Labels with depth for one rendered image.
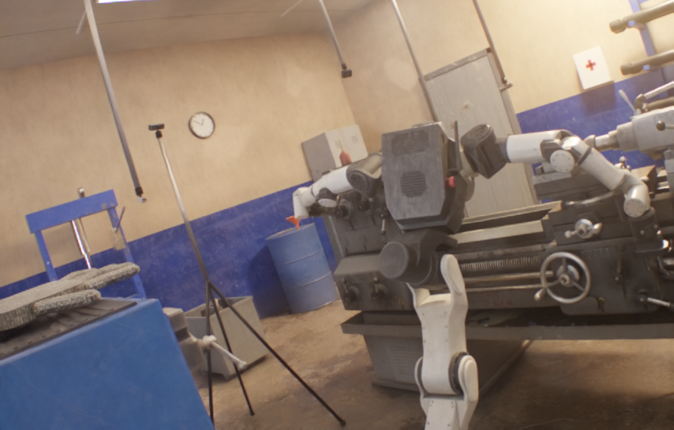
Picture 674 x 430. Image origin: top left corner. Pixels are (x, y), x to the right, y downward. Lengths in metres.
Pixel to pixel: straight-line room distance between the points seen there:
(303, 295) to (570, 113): 3.47
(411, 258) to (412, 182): 0.25
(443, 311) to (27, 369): 1.35
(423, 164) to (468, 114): 4.35
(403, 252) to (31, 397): 1.17
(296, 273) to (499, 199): 2.54
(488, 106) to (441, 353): 4.38
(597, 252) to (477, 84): 4.11
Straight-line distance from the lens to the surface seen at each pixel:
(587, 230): 1.72
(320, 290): 5.23
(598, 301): 1.91
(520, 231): 2.12
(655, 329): 1.90
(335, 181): 1.86
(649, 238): 1.62
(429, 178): 1.49
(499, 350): 2.73
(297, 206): 2.18
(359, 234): 2.66
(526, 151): 1.56
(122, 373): 0.40
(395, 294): 2.45
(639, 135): 2.02
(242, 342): 4.02
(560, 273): 1.84
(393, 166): 1.54
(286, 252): 5.15
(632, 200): 1.52
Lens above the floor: 1.30
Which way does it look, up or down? 4 degrees down
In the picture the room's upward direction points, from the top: 18 degrees counter-clockwise
